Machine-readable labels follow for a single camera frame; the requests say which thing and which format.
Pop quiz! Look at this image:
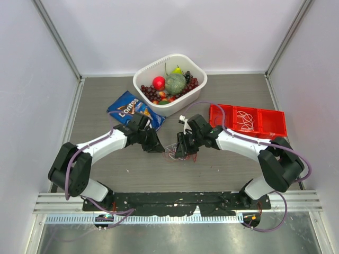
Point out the white slotted cable duct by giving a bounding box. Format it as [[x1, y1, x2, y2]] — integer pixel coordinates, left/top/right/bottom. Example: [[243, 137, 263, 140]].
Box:
[[45, 213, 243, 225]]

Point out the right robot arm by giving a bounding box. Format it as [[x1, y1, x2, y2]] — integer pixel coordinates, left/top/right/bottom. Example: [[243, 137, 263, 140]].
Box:
[[175, 114, 305, 209]]

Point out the dark red grape bunch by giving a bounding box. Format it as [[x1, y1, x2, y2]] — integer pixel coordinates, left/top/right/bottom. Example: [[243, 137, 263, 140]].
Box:
[[140, 85, 161, 104]]

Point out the blue Doritos chip bag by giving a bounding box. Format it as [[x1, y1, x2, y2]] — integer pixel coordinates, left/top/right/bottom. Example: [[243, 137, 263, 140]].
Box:
[[106, 91, 166, 131]]

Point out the red bin middle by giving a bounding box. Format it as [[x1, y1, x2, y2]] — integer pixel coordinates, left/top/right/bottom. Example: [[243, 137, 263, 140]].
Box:
[[235, 106, 260, 137]]

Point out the red bin left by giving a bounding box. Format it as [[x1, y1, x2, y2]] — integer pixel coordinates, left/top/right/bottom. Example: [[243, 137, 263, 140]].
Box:
[[209, 104, 236, 131]]

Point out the green melon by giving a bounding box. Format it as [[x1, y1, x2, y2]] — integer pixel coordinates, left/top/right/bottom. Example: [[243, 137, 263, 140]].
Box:
[[165, 74, 186, 95]]

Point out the red bin right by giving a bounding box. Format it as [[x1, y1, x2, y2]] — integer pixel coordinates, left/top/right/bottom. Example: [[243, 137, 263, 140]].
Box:
[[258, 109, 288, 139]]

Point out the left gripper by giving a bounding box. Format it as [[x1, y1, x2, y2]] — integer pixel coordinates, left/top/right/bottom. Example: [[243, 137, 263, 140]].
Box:
[[137, 126, 165, 153]]

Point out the cable bundle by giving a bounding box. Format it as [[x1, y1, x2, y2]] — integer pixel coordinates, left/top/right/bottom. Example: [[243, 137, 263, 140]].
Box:
[[161, 142, 198, 162]]

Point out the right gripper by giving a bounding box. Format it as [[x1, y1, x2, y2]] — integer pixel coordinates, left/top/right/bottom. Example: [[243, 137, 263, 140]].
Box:
[[175, 131, 203, 158]]

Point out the white plastic basket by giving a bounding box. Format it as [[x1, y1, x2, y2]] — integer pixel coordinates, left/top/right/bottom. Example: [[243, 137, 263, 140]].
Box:
[[133, 53, 208, 117]]

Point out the red bin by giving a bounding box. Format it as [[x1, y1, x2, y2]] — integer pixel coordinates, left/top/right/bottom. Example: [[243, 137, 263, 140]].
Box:
[[258, 109, 288, 139], [235, 106, 260, 137], [209, 104, 236, 131]]

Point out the yellow green pear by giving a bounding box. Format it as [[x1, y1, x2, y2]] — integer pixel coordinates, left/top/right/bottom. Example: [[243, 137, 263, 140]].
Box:
[[171, 65, 183, 75]]

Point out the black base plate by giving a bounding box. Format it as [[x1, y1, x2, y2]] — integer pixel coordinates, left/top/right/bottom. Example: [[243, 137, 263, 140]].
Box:
[[82, 191, 271, 217]]

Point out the red apple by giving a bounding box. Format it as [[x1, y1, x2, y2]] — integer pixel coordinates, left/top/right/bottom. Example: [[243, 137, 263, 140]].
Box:
[[152, 76, 165, 92]]

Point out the white cable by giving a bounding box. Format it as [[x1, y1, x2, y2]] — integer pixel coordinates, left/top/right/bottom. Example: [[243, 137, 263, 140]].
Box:
[[237, 112, 256, 132], [236, 111, 252, 125]]

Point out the dark grape bunch right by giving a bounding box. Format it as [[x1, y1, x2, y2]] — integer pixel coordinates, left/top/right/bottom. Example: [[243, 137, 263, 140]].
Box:
[[182, 71, 199, 94]]

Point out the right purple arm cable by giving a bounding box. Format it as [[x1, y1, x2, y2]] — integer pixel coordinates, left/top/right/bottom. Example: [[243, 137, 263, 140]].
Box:
[[184, 102, 313, 233]]

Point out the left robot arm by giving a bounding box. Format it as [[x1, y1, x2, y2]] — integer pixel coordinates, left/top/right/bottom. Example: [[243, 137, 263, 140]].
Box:
[[48, 113, 165, 211]]

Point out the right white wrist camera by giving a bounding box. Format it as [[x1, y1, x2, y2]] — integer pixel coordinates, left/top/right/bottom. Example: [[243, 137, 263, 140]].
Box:
[[179, 115, 192, 134]]

